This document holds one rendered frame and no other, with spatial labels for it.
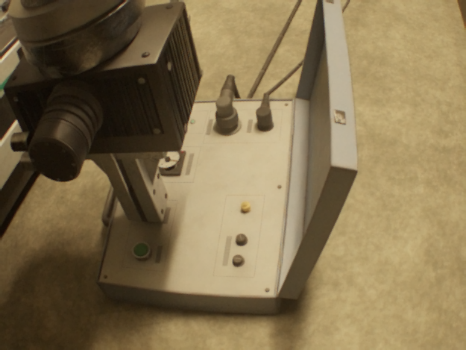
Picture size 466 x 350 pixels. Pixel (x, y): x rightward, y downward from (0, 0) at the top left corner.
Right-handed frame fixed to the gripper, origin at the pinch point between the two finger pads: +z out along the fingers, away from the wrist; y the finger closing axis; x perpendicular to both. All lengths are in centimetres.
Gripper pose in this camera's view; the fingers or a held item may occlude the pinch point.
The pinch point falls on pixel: (141, 193)
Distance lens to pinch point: 78.7
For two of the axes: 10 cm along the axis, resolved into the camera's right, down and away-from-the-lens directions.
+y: -9.8, 0.0, 1.9
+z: 1.4, 6.5, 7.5
